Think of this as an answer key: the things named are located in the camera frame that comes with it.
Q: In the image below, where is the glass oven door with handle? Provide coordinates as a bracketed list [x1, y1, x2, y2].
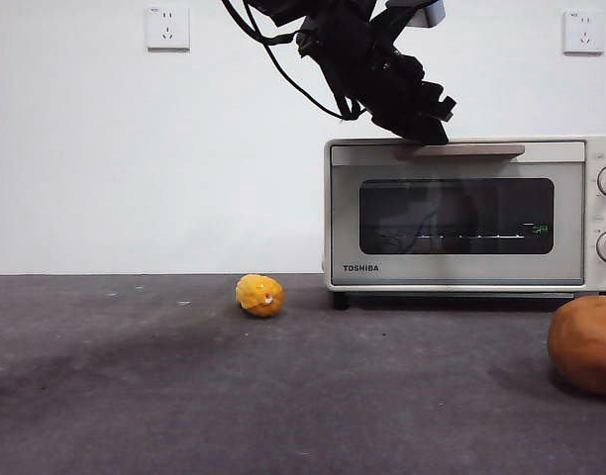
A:
[330, 142, 585, 287]

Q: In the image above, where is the brown potato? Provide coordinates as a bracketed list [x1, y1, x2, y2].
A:
[547, 294, 606, 396]

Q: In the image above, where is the cream Toshiba toaster oven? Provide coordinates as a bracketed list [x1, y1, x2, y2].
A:
[322, 137, 606, 311]

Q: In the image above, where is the yellow bumpy toy fruit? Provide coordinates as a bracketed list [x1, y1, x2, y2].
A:
[235, 273, 286, 319]

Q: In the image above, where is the metal wire oven rack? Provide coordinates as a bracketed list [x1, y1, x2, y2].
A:
[411, 232, 525, 242]

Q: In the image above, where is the long black arm cable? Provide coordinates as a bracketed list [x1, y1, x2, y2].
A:
[221, 0, 359, 122]

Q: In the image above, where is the short black arm cable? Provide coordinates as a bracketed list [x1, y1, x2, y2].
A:
[242, 0, 307, 47]

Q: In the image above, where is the white wall socket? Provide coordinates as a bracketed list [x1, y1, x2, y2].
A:
[562, 11, 606, 55]
[145, 5, 191, 51]

